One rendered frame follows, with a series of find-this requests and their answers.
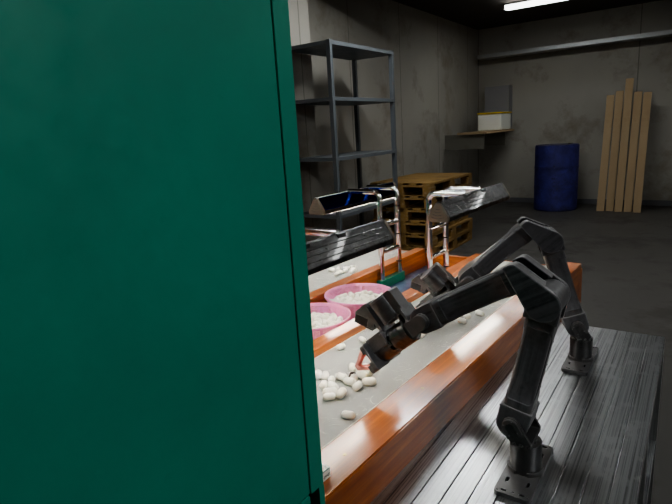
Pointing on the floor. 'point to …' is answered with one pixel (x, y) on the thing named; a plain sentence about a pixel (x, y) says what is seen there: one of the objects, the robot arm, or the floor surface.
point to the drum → (556, 177)
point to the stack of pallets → (414, 216)
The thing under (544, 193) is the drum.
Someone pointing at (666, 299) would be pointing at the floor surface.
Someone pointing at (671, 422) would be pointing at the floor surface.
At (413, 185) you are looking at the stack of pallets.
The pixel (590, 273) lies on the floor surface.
